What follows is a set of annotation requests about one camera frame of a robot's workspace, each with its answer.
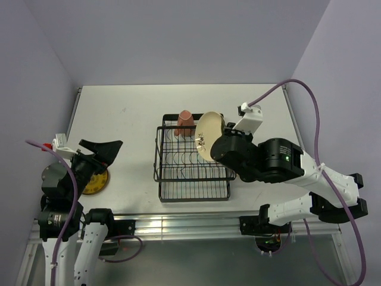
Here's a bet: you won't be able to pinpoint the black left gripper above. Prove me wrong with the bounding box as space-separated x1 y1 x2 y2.
67 138 121 200

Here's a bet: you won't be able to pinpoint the cream plate small motifs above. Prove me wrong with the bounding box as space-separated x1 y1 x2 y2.
195 111 225 161

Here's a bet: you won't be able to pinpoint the yellow patterned plate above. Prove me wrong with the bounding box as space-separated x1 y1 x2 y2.
82 170 110 195

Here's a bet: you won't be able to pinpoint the pink floral mug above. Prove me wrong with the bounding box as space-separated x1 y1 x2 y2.
174 110 195 136

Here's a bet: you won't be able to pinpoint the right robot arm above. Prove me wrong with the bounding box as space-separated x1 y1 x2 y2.
209 123 368 233

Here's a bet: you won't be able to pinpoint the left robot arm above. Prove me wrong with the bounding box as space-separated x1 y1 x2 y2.
38 134 123 285

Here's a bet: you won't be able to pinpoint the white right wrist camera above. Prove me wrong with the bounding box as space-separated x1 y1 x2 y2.
233 102 263 135

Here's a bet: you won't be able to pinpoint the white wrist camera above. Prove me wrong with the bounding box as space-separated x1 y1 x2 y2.
233 102 263 135
52 133 75 160

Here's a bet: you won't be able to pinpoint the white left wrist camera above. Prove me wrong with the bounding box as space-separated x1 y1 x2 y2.
52 133 75 160

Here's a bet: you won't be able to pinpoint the black wire dish rack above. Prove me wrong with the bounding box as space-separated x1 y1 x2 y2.
154 114 235 203

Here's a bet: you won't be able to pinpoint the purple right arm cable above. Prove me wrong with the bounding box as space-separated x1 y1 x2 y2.
248 79 367 285

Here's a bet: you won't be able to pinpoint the aluminium mounting rail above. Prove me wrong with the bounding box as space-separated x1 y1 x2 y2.
29 213 342 244

